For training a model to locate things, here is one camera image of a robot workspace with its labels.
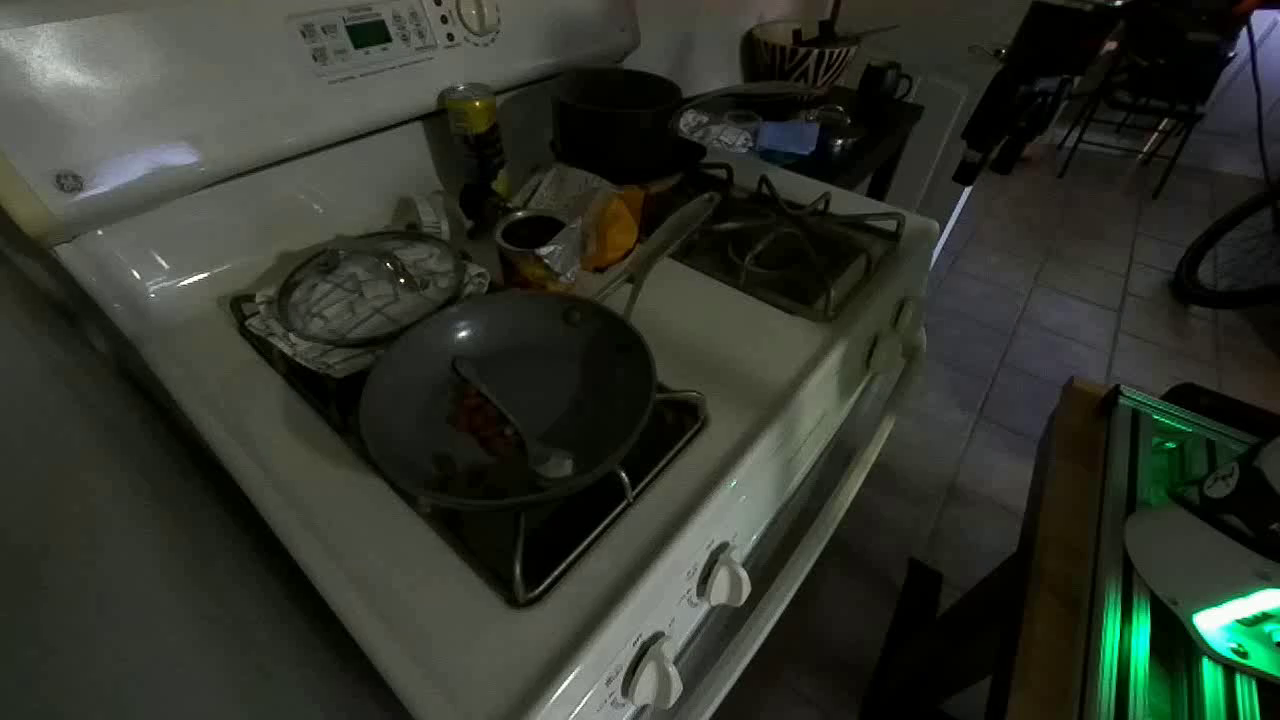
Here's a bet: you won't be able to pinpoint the white oven door handle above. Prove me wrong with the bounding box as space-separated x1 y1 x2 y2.
677 333 932 720

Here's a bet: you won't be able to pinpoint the white GE gas stove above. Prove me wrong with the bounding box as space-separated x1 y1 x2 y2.
0 0 941 720

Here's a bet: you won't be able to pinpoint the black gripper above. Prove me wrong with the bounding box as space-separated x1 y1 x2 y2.
950 0 1071 188

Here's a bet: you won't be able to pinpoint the black cooking pot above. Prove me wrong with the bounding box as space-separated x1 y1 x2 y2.
549 69 712 193

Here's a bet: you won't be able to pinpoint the white door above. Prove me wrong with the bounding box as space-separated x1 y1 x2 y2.
877 54 993 278

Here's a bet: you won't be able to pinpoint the blue sponge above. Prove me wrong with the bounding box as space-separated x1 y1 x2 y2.
754 116 825 166

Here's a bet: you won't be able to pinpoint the red brown food bits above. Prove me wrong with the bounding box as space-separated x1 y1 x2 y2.
440 381 542 500

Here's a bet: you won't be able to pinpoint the white stove knob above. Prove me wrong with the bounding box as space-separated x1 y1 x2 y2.
693 541 755 616
867 330 912 386
619 636 688 716
892 298 932 344

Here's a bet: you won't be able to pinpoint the brown wooden board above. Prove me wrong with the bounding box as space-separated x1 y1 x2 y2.
1000 376 1114 720

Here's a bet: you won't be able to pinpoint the orange round item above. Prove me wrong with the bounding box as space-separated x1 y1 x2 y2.
585 188 650 272

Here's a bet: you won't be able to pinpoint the crumpled aluminium foil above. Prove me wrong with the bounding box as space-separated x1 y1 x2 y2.
236 224 501 386

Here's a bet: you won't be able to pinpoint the bicycle wheel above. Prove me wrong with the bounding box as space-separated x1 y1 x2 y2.
1164 182 1280 318

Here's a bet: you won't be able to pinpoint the dark metal chair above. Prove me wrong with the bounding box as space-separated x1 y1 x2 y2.
1053 0 1213 205

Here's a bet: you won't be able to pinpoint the green lit aluminium frame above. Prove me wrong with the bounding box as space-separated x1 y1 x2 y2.
1080 381 1280 720

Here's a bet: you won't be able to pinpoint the small metal cup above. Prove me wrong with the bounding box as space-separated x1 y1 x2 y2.
493 207 591 293

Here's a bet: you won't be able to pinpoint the black side table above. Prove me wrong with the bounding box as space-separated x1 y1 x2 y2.
664 76 932 205

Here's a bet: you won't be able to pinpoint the zebra striped bowl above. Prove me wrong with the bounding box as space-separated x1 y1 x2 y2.
736 12 871 94

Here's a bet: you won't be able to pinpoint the black mug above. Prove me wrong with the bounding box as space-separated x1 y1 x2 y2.
851 57 920 134

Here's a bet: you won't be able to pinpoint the gray frying pan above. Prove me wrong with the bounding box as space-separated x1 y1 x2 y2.
358 193 727 517

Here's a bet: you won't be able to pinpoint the black burner grate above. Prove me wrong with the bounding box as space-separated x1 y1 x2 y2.
674 166 912 330
396 381 712 612

